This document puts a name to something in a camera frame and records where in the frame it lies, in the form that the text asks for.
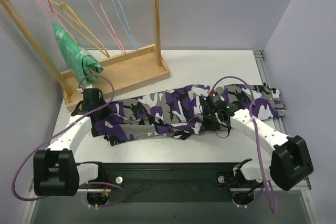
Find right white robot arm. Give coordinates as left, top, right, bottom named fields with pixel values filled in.
left=201, top=102, right=314, bottom=191

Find blue wire hanger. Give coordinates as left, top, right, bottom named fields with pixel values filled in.
left=111, top=0, right=139, bottom=52

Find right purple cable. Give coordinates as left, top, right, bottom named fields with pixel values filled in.
left=212, top=76, right=278, bottom=214

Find green patterned garment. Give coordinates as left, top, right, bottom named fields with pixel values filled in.
left=52, top=22, right=103, bottom=88

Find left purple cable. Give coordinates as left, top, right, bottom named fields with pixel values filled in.
left=12, top=74, right=128, bottom=207

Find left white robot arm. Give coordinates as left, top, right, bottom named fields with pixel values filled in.
left=33, top=88, right=109, bottom=197

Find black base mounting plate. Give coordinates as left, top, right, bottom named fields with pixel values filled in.
left=83, top=163, right=263, bottom=207

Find yellow plastic hanger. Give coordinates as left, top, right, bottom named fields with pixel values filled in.
left=51, top=0, right=110, bottom=58

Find aluminium frame rail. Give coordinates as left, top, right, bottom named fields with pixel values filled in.
left=20, top=49, right=316, bottom=224

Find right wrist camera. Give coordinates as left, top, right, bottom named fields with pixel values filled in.
left=206, top=90, right=227, bottom=110

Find wooden clothes rack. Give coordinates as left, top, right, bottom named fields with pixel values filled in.
left=1, top=0, right=170, bottom=110

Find pink wire hanger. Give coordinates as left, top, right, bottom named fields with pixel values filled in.
left=47, top=0, right=91, bottom=61
left=88, top=0, right=126, bottom=55

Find purple cable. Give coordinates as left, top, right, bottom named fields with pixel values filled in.
left=212, top=76, right=278, bottom=214
left=12, top=74, right=128, bottom=207

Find left pink wire hanger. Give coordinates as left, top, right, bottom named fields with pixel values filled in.
left=47, top=0, right=91, bottom=61

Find purple camouflage trousers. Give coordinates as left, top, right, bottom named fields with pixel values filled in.
left=91, top=84, right=285, bottom=145

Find right pink wire hanger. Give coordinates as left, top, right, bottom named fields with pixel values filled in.
left=88, top=0, right=126, bottom=55

